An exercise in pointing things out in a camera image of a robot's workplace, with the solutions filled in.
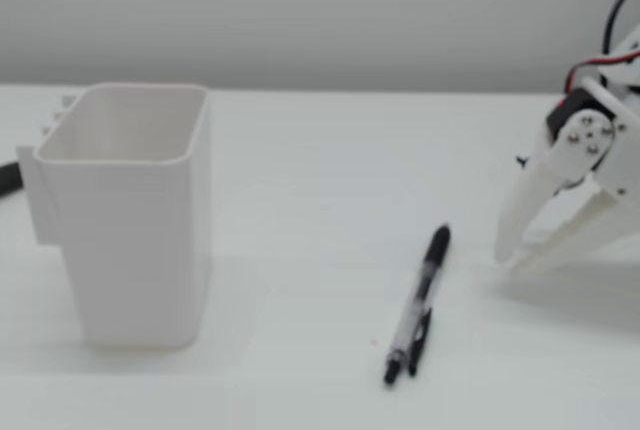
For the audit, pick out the black clear ballpoint pen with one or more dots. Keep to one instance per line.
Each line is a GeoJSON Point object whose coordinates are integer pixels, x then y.
{"type": "Point", "coordinates": [434, 260]}

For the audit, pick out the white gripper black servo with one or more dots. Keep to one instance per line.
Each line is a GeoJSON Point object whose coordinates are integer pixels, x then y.
{"type": "Point", "coordinates": [586, 139]}

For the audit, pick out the white plastic pen holder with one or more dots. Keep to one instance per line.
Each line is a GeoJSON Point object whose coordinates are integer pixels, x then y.
{"type": "Point", "coordinates": [135, 250]}

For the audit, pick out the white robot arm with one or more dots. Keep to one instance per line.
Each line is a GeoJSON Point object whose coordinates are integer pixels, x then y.
{"type": "Point", "coordinates": [627, 57]}

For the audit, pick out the white bracket with studs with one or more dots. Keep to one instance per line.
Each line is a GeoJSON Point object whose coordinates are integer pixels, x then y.
{"type": "Point", "coordinates": [55, 117]}

